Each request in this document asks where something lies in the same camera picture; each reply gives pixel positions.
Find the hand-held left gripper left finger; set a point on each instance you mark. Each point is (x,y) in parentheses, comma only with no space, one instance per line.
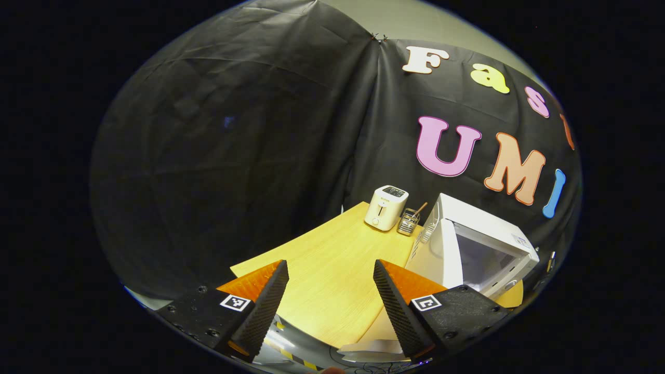
(267,311)

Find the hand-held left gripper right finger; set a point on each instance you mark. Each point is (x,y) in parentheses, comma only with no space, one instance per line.
(397,317)

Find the white microwave oven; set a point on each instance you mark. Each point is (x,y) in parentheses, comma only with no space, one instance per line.
(483,218)

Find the white toaster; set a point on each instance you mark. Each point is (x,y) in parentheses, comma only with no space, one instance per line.
(384,210)

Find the clear bottle with pink label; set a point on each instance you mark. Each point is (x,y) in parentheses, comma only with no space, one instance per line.
(550,262)

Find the black backdrop cloth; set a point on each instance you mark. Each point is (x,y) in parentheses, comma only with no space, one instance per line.
(208,156)

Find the black cloth clip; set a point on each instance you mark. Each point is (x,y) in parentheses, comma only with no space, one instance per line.
(379,37)

